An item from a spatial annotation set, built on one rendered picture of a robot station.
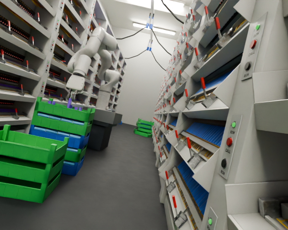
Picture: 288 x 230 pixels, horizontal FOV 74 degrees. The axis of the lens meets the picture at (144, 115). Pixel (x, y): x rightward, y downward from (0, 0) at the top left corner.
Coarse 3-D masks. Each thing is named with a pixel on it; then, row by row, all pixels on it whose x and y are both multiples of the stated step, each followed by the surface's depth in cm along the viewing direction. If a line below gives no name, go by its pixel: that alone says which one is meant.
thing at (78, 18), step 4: (64, 4) 202; (68, 4) 192; (72, 4) 199; (64, 8) 215; (68, 8) 208; (72, 8) 201; (68, 12) 215; (72, 12) 204; (76, 12) 211; (72, 16) 227; (76, 16) 214; (80, 16) 226; (72, 20) 239; (76, 20) 237; (80, 20) 225; (84, 24) 237; (84, 28) 242
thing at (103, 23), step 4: (96, 20) 315; (100, 20) 314; (104, 20) 314; (100, 24) 314; (104, 24) 314; (104, 28) 314; (92, 60) 315; (96, 60) 315; (92, 64) 315; (96, 64) 317; (96, 68) 322; (88, 72) 315; (92, 72) 315; (92, 76) 315; (88, 84) 315; (88, 88) 315; (80, 96) 316; (84, 96) 316; (88, 96) 315; (84, 100) 316; (88, 104) 323
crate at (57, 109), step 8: (40, 104) 107; (48, 104) 108; (56, 104) 127; (48, 112) 108; (56, 112) 108; (64, 112) 109; (72, 112) 109; (80, 112) 110; (88, 112) 110; (80, 120) 110; (88, 120) 111
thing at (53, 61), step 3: (51, 60) 185; (54, 60) 190; (60, 60) 235; (51, 63) 188; (54, 63) 193; (57, 63) 197; (60, 63) 203; (66, 63) 245; (57, 66) 200; (60, 66) 205; (63, 66) 210; (63, 69) 214; (66, 69) 220; (69, 72) 230
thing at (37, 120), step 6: (36, 114) 107; (36, 120) 107; (42, 120) 108; (48, 120) 108; (54, 120) 108; (42, 126) 108; (48, 126) 108; (54, 126) 109; (60, 126) 109; (66, 126) 109; (72, 126) 110; (78, 126) 110; (84, 126) 110; (90, 126) 125; (72, 132) 110; (78, 132) 110; (84, 132) 111
